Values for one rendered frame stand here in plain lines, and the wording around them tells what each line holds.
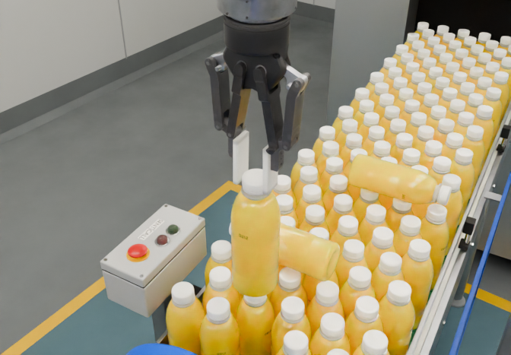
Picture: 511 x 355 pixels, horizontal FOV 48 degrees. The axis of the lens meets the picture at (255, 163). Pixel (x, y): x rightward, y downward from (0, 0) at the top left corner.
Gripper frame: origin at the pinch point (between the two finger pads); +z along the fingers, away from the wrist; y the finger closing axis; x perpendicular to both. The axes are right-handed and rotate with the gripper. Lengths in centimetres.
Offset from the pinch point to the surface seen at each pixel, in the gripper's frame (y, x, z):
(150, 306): -21.9, -0.2, 39.2
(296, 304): 4.3, 7.0, 31.0
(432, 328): 24, 32, 51
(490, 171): 23, 98, 51
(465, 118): 14, 86, 31
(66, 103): -250, 180, 139
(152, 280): -22.1, 1.3, 33.7
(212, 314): -6.9, -1.7, 31.3
